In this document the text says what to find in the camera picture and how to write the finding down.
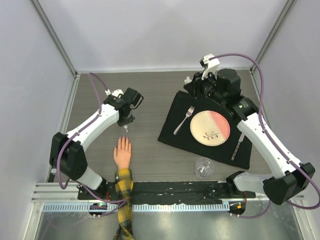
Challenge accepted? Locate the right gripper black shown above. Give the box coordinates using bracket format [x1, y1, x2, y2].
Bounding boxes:
[184, 68, 227, 105]

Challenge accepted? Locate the clear nail polish bottle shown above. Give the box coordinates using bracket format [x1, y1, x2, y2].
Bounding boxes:
[184, 76, 192, 85]

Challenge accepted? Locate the yellow plaid sleeve forearm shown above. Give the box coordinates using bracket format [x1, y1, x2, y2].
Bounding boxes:
[112, 168, 136, 240]

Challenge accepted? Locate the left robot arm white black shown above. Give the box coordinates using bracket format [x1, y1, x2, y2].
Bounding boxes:
[49, 87, 144, 200]

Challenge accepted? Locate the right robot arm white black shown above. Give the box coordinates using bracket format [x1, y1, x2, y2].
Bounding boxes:
[183, 68, 320, 205]

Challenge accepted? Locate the mannequin hand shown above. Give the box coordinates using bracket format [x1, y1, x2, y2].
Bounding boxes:
[113, 136, 132, 171]

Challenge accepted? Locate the silver fork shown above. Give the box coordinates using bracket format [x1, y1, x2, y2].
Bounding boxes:
[173, 106, 195, 135]

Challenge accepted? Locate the pink cream ceramic plate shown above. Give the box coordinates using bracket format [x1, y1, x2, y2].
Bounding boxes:
[190, 110, 231, 147]

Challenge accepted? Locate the black cloth placemat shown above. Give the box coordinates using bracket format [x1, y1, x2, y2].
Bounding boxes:
[158, 91, 252, 170]

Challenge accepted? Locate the silver table knife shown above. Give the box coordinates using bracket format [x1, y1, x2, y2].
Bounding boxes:
[231, 132, 245, 161]

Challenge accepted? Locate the clear drinking glass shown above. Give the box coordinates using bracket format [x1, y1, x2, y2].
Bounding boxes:
[194, 157, 215, 178]

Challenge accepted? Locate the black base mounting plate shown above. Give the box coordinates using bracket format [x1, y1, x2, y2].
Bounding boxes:
[92, 180, 256, 205]

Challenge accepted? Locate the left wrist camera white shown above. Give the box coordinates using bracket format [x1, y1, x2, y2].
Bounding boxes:
[104, 89, 124, 98]

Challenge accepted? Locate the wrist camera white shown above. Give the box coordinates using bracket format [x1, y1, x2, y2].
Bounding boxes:
[104, 89, 124, 98]
[200, 54, 220, 80]

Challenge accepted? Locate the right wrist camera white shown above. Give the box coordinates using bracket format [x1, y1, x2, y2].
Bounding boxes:
[200, 54, 220, 80]

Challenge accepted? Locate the white slotted cable duct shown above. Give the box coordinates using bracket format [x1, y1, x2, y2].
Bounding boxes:
[42, 201, 230, 213]

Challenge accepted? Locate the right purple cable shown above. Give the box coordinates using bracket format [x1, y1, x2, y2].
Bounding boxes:
[211, 52, 320, 220]

